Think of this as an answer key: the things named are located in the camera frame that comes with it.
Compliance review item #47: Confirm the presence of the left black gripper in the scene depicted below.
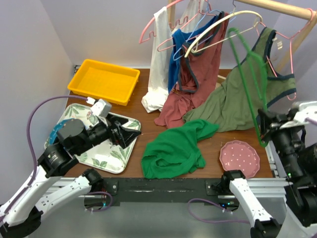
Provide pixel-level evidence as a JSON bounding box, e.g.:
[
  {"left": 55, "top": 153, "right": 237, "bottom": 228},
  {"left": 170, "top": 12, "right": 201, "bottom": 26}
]
[{"left": 75, "top": 112, "right": 142, "bottom": 154}]

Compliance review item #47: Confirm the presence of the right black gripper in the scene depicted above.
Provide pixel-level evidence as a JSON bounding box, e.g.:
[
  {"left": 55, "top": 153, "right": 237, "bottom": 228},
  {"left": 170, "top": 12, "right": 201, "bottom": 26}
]
[{"left": 259, "top": 106, "right": 306, "bottom": 177}]

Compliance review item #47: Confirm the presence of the olive green tank top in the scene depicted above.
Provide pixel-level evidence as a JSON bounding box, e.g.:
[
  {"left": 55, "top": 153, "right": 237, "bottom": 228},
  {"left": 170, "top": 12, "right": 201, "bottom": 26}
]
[{"left": 182, "top": 26, "right": 297, "bottom": 133}]

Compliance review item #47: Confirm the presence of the bright green tank top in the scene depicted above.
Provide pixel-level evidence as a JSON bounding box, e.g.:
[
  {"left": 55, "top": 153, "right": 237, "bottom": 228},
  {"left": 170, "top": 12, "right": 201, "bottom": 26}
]
[{"left": 141, "top": 119, "right": 219, "bottom": 179}]

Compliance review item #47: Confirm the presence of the green plastic hanger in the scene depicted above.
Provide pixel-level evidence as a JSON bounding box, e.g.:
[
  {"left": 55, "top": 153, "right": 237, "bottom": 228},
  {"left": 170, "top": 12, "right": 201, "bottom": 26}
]
[{"left": 227, "top": 27, "right": 268, "bottom": 148}]

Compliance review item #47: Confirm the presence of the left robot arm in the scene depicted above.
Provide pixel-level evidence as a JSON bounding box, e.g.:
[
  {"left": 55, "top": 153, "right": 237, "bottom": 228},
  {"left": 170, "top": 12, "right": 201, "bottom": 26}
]
[{"left": 0, "top": 118, "right": 141, "bottom": 238}]

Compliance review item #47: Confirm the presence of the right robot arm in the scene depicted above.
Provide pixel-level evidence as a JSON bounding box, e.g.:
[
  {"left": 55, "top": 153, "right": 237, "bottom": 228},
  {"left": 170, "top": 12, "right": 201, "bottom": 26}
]
[{"left": 220, "top": 109, "right": 317, "bottom": 238}]

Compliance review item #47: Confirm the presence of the white tank top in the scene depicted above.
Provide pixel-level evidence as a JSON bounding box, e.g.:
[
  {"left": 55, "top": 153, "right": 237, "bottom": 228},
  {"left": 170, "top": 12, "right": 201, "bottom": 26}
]
[{"left": 141, "top": 0, "right": 204, "bottom": 113}]

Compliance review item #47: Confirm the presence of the rust red tank top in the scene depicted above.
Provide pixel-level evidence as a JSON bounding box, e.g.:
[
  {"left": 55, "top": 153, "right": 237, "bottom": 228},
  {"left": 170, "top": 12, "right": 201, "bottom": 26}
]
[{"left": 155, "top": 20, "right": 229, "bottom": 128}]

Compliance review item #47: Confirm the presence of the pink hanger right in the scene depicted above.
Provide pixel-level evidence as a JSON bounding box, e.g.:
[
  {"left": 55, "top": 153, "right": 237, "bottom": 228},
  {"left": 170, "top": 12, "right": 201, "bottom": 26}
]
[{"left": 255, "top": 8, "right": 316, "bottom": 101}]

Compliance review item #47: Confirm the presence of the large pink hanger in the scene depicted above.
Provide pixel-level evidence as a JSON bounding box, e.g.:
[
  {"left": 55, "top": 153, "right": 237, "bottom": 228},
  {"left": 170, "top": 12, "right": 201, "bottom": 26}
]
[{"left": 138, "top": 0, "right": 212, "bottom": 45}]

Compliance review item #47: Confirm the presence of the cream wooden hanger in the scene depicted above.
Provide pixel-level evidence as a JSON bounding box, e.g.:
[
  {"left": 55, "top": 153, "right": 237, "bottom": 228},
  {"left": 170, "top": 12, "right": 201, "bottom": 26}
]
[{"left": 184, "top": 10, "right": 263, "bottom": 58}]

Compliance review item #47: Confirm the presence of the blue tank top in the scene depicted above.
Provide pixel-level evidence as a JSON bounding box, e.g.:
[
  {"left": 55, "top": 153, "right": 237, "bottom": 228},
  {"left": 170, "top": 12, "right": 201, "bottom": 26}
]
[{"left": 168, "top": 12, "right": 224, "bottom": 93}]

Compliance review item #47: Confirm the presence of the yellow plastic bin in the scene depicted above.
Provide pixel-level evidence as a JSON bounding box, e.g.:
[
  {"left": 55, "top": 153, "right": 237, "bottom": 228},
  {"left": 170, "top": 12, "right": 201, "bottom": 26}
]
[{"left": 67, "top": 59, "right": 140, "bottom": 106}]

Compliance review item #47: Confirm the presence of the pink dotted plate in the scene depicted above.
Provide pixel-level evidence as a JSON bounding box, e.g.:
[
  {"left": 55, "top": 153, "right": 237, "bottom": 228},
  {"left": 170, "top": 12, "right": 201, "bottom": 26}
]
[{"left": 219, "top": 140, "right": 260, "bottom": 179}]

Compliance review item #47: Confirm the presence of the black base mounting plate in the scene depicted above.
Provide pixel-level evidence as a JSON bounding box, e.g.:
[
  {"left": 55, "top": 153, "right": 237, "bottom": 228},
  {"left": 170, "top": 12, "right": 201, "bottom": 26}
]
[{"left": 103, "top": 178, "right": 239, "bottom": 210}]

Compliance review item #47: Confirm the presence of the blue dotted plate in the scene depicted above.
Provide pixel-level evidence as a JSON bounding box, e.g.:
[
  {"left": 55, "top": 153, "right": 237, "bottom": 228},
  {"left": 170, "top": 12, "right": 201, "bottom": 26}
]
[{"left": 47, "top": 119, "right": 73, "bottom": 146}]

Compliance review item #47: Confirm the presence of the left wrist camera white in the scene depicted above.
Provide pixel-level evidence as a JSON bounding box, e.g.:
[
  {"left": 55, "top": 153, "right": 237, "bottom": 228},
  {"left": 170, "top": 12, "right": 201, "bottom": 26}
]
[{"left": 86, "top": 97, "right": 112, "bottom": 118}]

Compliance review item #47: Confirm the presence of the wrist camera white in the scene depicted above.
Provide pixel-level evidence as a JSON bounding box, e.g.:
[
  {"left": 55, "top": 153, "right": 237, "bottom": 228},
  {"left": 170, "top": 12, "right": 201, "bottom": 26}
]
[
  {"left": 86, "top": 97, "right": 112, "bottom": 118},
  {"left": 280, "top": 101, "right": 317, "bottom": 129}
]

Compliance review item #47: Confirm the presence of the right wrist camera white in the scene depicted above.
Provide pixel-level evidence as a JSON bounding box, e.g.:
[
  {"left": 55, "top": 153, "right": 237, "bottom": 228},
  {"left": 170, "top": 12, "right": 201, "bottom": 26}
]
[{"left": 280, "top": 101, "right": 317, "bottom": 129}]

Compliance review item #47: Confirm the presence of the light blue wire hanger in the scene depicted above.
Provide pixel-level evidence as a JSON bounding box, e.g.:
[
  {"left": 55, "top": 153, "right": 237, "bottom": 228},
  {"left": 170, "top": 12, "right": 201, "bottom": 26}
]
[{"left": 171, "top": 10, "right": 223, "bottom": 61}]

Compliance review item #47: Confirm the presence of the small pink wire hanger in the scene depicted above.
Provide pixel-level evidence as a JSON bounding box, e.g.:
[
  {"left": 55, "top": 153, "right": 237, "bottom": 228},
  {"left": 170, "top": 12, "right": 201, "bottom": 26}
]
[{"left": 153, "top": 21, "right": 212, "bottom": 53}]

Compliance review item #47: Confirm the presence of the wooden clothes rail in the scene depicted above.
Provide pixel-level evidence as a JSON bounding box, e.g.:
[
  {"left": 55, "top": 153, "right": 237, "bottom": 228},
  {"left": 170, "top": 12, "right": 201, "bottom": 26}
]
[{"left": 239, "top": 0, "right": 317, "bottom": 71}]

